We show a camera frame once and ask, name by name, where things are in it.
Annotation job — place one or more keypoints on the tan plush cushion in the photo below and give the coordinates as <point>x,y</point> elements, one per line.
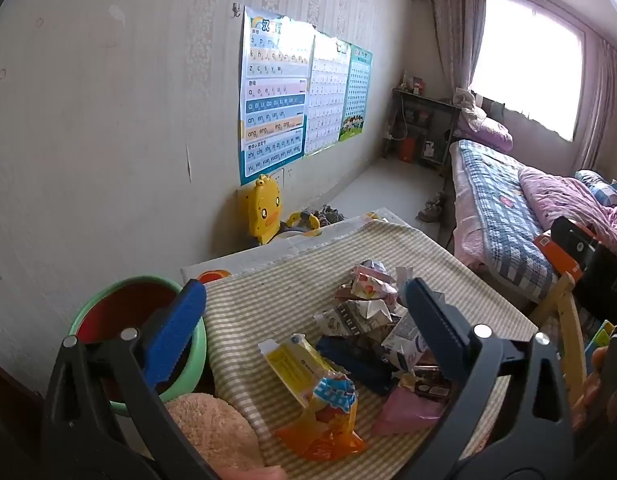
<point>213,430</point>

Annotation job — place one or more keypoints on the orange snack wrapper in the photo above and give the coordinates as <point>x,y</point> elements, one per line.
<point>321,435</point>

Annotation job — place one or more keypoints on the window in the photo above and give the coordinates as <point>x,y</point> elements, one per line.
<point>528,55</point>

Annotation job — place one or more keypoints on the brown snack wrapper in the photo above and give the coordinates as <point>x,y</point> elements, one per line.
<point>423,385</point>

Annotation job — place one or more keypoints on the colourful paper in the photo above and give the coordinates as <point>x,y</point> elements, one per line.
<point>368,285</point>

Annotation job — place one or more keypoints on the yellow toy vehicle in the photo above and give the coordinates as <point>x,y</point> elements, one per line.
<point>303,222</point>

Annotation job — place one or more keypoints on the yellow toothpaste box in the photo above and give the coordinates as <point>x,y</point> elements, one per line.
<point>288,360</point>

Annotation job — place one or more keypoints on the green bin with red interior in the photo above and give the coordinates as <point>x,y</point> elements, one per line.
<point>113,310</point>

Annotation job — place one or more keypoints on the pink quilt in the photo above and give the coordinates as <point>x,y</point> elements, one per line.
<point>563,200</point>

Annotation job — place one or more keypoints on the striped green white cloth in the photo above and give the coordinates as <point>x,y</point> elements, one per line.
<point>268,290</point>

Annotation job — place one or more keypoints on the white printed table cover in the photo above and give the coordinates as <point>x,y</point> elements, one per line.
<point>288,245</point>

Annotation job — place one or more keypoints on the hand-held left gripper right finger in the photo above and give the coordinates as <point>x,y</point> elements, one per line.
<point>433,330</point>

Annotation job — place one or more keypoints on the purple pillow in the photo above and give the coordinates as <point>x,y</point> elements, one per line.
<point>488,136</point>

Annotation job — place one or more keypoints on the green number wall poster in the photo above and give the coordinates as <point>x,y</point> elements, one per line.
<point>356,90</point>

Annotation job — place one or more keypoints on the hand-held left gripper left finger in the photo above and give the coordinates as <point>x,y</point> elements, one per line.
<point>174,332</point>

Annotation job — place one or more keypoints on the wall hook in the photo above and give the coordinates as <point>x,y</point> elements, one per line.
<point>236,9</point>

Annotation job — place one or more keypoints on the grey patterned curtain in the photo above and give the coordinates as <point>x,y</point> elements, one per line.
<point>598,105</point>
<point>456,25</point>

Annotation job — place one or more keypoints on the pair of shoes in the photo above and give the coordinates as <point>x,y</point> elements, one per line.
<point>431,207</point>

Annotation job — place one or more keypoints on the blue plaid pillow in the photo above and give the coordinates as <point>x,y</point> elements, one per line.
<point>601,187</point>

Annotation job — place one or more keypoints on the black shelf unit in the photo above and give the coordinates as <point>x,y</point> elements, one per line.
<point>423,120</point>

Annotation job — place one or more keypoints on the dark blue packet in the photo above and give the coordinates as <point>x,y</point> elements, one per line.
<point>353,360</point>

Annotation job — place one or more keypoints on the white chart wall poster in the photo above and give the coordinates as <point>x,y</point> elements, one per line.
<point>328,95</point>

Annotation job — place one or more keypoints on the yellow duck toy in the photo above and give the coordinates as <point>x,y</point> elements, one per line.
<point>261,210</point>

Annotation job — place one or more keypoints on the blue letter wall poster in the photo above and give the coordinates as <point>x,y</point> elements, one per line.
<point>273,100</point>

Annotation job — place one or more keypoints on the white blue carton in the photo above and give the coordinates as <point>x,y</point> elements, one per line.
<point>403,345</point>

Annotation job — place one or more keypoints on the orange box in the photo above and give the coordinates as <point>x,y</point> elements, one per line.
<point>551,252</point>

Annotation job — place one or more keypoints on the grey printed paper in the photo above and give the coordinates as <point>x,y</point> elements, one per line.
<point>351,320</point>

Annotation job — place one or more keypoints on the small red bin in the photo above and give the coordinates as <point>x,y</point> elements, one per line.
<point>408,149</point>

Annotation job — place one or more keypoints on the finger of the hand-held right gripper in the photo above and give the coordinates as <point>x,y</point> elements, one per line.
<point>573,242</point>

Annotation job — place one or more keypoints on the blue checked bed blanket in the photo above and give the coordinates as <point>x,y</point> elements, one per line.
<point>498,205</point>

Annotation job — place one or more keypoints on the colourful picture book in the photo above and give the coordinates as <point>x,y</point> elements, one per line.
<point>601,337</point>

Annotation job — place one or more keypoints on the pink plastic wrapper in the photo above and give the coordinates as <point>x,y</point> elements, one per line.
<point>403,412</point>

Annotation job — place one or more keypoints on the heap of pale clothes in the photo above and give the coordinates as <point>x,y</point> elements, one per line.
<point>468,107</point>

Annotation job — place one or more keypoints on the wall socket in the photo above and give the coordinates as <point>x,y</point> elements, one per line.
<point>287,180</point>

